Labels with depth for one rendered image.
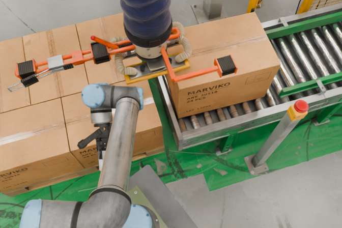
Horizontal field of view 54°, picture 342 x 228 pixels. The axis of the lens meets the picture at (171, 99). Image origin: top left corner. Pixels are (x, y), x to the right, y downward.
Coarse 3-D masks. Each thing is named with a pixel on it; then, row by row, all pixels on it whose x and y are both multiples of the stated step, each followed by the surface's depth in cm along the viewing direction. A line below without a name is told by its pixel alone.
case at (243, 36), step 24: (216, 24) 201; (240, 24) 200; (168, 48) 193; (192, 48) 193; (216, 48) 193; (240, 48) 193; (264, 48) 192; (216, 72) 185; (240, 72) 185; (264, 72) 191; (192, 96) 193; (216, 96) 202; (240, 96) 212; (264, 96) 223
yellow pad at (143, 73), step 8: (168, 56) 174; (136, 64) 172; (144, 64) 171; (176, 64) 171; (184, 64) 171; (136, 72) 169; (144, 72) 169; (152, 72) 169; (160, 72) 169; (128, 80) 167; (136, 80) 168
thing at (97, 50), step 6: (96, 42) 162; (90, 48) 160; (96, 48) 161; (102, 48) 161; (96, 54) 159; (102, 54) 159; (108, 54) 159; (96, 60) 159; (102, 60) 161; (108, 60) 162
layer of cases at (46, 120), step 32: (64, 32) 250; (96, 32) 249; (0, 64) 237; (96, 64) 237; (128, 64) 236; (0, 96) 226; (32, 96) 226; (64, 96) 226; (0, 128) 215; (32, 128) 215; (64, 128) 215; (96, 128) 215; (160, 128) 219; (0, 160) 206; (32, 160) 205; (64, 160) 218; (96, 160) 236
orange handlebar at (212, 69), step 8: (176, 32) 167; (128, 40) 164; (120, 48) 162; (128, 48) 162; (64, 56) 160; (72, 56) 159; (80, 56) 159; (88, 56) 160; (40, 64) 158; (64, 64) 158; (168, 64) 157; (16, 72) 156; (168, 72) 156; (192, 72) 155; (200, 72) 155; (208, 72) 156; (176, 80) 154
